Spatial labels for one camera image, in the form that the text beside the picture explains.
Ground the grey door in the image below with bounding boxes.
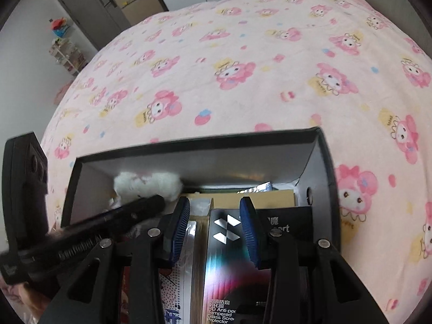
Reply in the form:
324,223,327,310
54,0,132,53

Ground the red blue toy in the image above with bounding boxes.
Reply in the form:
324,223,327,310
50,17,73,38

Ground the pink plush toy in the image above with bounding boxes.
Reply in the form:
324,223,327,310
53,79,75,106

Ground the large brown cardboard box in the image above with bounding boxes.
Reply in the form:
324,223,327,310
107,0,169,26

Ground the cartoon bead art packet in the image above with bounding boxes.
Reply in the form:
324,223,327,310
158,219,207,324

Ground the black cardboard box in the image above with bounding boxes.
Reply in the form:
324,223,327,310
61,126,342,254

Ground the crumpled clear plastic bag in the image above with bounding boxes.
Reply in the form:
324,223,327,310
190,198,214,218

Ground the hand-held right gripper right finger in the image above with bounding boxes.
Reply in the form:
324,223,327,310
239,196,389,324

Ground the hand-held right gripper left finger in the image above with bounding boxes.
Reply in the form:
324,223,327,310
40,197,191,324

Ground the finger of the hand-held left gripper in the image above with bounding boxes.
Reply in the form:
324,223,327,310
98,194,166,235

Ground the pink cartoon printed blanket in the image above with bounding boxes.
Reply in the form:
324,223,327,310
40,0,432,324

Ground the black screen protector box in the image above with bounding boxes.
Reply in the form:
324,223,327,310
202,206,313,324

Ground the white shelf rack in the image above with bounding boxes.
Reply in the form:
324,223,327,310
49,37,86,76

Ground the white fluffy plush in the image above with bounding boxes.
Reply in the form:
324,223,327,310
113,171,183,206

